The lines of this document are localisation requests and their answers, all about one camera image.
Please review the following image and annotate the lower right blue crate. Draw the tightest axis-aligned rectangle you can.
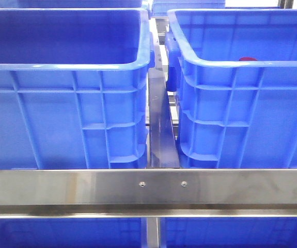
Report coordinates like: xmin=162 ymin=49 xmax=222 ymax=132
xmin=163 ymin=217 xmax=297 ymax=247

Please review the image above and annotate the red push button switch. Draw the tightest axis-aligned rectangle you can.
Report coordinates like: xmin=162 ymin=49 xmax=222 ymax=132
xmin=239 ymin=57 xmax=258 ymax=61

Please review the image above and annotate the steel centre divider bar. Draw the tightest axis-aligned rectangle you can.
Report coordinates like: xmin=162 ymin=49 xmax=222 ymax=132
xmin=148 ymin=68 xmax=180 ymax=168

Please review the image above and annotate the left blue plastic crate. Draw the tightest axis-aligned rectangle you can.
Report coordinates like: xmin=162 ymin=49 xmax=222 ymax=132
xmin=0 ymin=8 xmax=154 ymax=170

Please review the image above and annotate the steel shelf front rail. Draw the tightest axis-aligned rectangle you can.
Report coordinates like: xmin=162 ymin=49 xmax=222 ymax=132
xmin=0 ymin=168 xmax=297 ymax=218

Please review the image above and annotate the blue plastic crate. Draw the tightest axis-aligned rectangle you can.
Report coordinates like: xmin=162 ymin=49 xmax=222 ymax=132
xmin=0 ymin=8 xmax=154 ymax=170
xmin=165 ymin=9 xmax=297 ymax=168

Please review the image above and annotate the lower left blue crate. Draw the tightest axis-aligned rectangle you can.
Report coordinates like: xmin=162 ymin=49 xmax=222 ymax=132
xmin=0 ymin=218 xmax=147 ymax=247

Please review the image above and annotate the back left blue crate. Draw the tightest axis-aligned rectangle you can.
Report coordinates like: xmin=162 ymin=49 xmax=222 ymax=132
xmin=0 ymin=0 xmax=152 ymax=10

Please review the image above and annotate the right blue plastic crate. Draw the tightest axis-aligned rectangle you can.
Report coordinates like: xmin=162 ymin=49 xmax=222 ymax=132
xmin=165 ymin=9 xmax=297 ymax=168

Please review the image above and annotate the back right blue crate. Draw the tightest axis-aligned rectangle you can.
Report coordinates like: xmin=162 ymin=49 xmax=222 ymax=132
xmin=152 ymin=0 xmax=225 ymax=17

